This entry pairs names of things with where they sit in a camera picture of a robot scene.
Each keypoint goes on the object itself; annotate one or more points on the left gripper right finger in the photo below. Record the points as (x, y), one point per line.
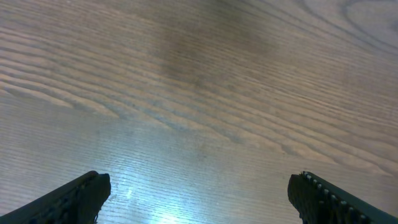
(320, 202)

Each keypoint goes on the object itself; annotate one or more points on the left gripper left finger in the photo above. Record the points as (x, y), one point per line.
(77, 202)

